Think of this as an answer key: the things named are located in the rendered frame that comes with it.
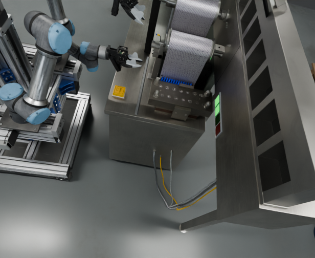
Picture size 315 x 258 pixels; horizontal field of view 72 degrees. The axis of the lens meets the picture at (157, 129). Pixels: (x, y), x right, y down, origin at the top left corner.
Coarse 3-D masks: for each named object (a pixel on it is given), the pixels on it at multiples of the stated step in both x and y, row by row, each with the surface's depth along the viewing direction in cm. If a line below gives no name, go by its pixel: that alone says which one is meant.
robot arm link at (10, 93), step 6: (6, 84) 114; (12, 84) 114; (18, 84) 115; (0, 90) 111; (6, 90) 112; (12, 90) 112; (18, 90) 112; (24, 90) 117; (0, 96) 110; (6, 96) 110; (12, 96) 110; (18, 96) 112; (6, 102) 113; (12, 102) 111; (12, 108) 113
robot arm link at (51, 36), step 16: (48, 16) 96; (32, 32) 95; (48, 32) 92; (64, 32) 94; (48, 48) 95; (64, 48) 99; (48, 64) 101; (32, 80) 104; (48, 80) 106; (32, 96) 107; (16, 112) 113; (32, 112) 110; (48, 112) 116
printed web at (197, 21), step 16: (192, 0) 122; (208, 0) 123; (176, 16) 129; (192, 16) 127; (208, 16) 126; (176, 32) 119; (192, 32) 136; (176, 48) 120; (192, 48) 119; (208, 48) 119
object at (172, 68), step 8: (168, 64) 130; (176, 64) 129; (184, 64) 129; (192, 64) 128; (168, 72) 135; (176, 72) 135; (184, 72) 134; (192, 72) 133; (200, 72) 132; (184, 80) 140; (192, 80) 139
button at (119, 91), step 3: (117, 87) 141; (120, 87) 142; (123, 87) 142; (114, 90) 140; (117, 90) 140; (120, 90) 141; (123, 90) 141; (114, 93) 139; (117, 93) 139; (120, 93) 139; (123, 93) 140; (120, 96) 141; (123, 96) 141
